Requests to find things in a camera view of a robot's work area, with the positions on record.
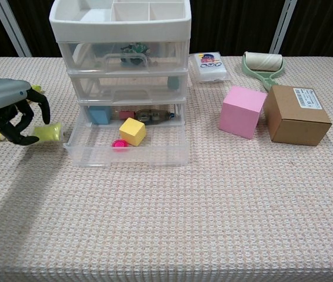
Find yellow sponge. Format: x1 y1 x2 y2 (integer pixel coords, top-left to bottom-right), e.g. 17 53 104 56
31 122 65 143

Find clear drawer with toys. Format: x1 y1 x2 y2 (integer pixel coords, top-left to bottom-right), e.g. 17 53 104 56
63 104 192 168

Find clear drawer with green toy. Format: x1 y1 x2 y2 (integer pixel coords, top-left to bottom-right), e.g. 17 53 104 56
56 41 191 73

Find white round item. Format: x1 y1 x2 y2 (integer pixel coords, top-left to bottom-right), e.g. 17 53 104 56
72 43 89 64

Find blue block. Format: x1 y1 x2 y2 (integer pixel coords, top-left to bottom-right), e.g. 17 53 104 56
88 105 112 126

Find small pink round toy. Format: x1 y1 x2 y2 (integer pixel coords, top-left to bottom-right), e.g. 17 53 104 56
112 139 131 152

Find yellow cube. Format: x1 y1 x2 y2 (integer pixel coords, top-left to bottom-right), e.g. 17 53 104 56
119 117 147 147

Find green black toy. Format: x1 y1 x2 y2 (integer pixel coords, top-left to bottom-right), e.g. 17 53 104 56
120 43 150 64

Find brown black gadget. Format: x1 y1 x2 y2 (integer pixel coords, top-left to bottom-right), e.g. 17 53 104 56
135 108 175 126

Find teal small item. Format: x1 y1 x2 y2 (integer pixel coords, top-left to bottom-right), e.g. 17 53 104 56
167 76 181 90

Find white packet with cartoon print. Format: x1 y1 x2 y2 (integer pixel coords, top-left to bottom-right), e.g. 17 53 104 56
189 52 232 84

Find beige woven tablecloth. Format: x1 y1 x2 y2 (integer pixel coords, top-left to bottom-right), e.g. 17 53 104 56
0 56 333 282

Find pink cube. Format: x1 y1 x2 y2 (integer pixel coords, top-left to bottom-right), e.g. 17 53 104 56
218 86 268 140

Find green lint roller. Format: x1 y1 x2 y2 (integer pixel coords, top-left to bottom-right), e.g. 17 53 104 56
242 51 285 92

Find brown cardboard box with label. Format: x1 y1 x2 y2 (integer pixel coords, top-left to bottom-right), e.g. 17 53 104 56
262 85 333 147

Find grey metal post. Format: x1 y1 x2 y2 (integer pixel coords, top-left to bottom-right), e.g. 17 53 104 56
270 0 298 57
0 0 32 58

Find white divider trays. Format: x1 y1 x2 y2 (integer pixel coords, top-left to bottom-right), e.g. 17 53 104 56
48 0 192 127

